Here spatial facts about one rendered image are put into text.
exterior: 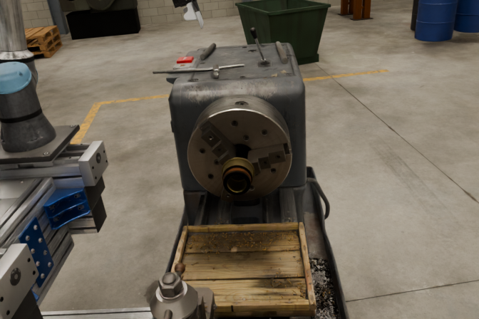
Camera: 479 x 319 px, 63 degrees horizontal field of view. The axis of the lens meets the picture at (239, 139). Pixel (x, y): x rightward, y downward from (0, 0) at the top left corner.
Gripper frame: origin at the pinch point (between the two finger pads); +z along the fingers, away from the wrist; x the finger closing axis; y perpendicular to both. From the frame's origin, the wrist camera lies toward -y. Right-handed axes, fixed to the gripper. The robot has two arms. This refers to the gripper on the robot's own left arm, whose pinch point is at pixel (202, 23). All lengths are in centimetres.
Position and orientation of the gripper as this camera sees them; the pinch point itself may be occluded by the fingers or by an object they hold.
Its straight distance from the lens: 148.1
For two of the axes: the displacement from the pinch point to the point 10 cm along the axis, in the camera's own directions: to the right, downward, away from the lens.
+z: 2.9, 8.2, 5.0
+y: -9.5, 3.2, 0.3
